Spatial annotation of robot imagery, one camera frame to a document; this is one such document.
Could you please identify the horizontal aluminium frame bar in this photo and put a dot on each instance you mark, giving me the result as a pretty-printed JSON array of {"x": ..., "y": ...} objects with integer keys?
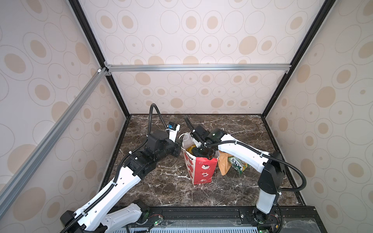
[{"x": 200, "y": 67}]

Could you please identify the yellow snack packet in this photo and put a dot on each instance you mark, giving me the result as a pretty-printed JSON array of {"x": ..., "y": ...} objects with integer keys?
[{"x": 190, "y": 149}]

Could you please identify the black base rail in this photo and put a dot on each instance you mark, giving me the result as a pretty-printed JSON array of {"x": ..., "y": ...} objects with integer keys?
[{"x": 218, "y": 219}]

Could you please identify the left black corner post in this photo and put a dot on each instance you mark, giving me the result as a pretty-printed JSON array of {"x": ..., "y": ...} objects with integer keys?
[{"x": 94, "y": 45}]

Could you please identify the black corner post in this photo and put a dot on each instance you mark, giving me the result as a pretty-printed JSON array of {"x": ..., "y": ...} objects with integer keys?
[
  {"x": 311, "y": 33},
  {"x": 94, "y": 45}
]

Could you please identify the red white paper gift bag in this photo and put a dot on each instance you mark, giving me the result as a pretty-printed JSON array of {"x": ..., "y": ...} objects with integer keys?
[{"x": 200, "y": 170}]

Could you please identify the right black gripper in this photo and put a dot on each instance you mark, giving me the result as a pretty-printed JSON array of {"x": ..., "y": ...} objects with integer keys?
[{"x": 194, "y": 152}]

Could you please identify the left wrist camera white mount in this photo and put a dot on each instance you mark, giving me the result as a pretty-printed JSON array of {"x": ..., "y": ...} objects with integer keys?
[{"x": 173, "y": 129}]

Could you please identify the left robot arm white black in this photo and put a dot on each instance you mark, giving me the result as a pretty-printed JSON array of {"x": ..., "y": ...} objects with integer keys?
[{"x": 96, "y": 216}]

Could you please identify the right black corner post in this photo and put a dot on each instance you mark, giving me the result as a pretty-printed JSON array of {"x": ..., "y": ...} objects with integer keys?
[{"x": 311, "y": 33}]

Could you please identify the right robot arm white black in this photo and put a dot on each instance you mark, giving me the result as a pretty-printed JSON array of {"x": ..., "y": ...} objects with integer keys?
[{"x": 268, "y": 165}]

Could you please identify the green snack packet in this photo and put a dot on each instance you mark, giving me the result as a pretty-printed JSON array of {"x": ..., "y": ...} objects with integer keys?
[{"x": 239, "y": 165}]

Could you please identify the left slanted aluminium frame bar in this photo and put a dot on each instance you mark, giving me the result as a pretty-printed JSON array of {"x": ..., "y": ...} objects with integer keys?
[{"x": 30, "y": 166}]

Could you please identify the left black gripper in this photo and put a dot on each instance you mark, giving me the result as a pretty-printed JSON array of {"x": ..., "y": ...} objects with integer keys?
[{"x": 176, "y": 151}]

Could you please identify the brown snack packet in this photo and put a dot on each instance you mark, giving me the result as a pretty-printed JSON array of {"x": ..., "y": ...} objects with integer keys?
[{"x": 223, "y": 162}]

